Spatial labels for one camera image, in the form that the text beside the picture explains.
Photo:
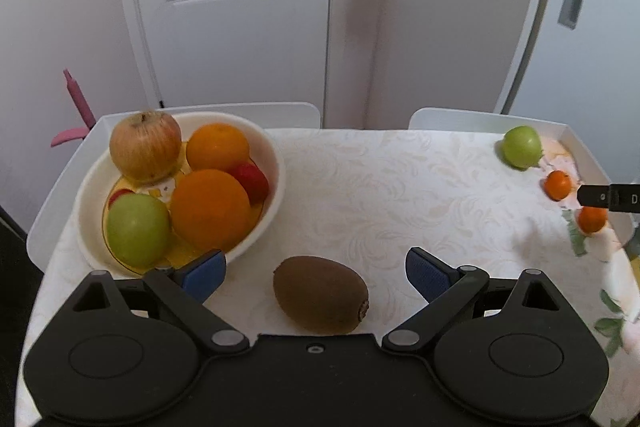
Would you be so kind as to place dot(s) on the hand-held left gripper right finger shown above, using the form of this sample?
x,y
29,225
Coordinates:
x,y
427,274

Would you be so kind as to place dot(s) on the white tray table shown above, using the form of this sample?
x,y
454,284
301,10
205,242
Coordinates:
x,y
300,114

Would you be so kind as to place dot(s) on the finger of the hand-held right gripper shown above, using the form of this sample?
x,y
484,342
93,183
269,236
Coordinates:
x,y
592,196

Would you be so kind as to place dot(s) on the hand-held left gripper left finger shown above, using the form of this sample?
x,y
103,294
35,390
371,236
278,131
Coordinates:
x,y
202,277

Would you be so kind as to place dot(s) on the red cherry tomato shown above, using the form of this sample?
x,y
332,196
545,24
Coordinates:
x,y
120,196
251,182

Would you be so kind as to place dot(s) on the yellow-red apple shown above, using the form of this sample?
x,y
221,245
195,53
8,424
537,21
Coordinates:
x,y
145,147

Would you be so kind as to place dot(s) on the small tangerine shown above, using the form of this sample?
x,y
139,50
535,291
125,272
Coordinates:
x,y
592,219
557,185

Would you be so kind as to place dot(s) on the orange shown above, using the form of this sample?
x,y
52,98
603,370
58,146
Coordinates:
x,y
210,209
217,147

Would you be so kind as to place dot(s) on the cream plate with duck print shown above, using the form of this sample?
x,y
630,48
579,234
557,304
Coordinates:
x,y
270,177

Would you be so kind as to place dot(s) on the small green apple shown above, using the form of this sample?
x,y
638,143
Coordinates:
x,y
521,147

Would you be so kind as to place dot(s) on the white panel door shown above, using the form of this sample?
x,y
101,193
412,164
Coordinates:
x,y
235,37

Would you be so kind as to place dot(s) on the white wardrobe door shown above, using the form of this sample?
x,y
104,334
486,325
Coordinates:
x,y
590,72

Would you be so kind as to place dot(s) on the large green apple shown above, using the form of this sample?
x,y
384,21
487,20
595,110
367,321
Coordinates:
x,y
137,229

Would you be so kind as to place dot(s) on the brown kiwi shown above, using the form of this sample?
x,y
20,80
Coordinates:
x,y
320,302

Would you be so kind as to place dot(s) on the floral tablecloth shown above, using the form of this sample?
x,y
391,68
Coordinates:
x,y
380,197

